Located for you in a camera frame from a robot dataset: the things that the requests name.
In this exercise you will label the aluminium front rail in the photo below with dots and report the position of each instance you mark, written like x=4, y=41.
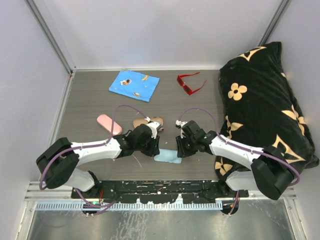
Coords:
x=66, y=198

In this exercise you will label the blue cartoon print cloth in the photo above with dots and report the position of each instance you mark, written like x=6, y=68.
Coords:
x=134, y=85

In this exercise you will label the light blue cloth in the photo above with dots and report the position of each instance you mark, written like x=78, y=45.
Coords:
x=168, y=156

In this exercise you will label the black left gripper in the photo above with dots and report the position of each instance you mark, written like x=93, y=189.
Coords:
x=154, y=150

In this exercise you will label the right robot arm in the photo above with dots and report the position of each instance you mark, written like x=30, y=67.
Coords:
x=267, y=171

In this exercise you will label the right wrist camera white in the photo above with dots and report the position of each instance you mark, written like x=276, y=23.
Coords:
x=180, y=124

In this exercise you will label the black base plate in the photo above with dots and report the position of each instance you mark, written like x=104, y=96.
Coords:
x=162, y=191

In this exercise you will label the brown striped glasses case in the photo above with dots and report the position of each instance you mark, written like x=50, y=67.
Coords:
x=139, y=121

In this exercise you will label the pink glasses case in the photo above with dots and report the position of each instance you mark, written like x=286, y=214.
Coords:
x=107, y=123

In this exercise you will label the red sunglasses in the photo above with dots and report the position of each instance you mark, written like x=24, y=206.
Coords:
x=185, y=86

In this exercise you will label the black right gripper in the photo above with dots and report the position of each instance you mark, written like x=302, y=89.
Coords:
x=182, y=151

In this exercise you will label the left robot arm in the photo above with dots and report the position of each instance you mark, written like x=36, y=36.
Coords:
x=59, y=163

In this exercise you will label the black floral plush pillow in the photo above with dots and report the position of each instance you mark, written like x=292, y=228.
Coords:
x=260, y=107

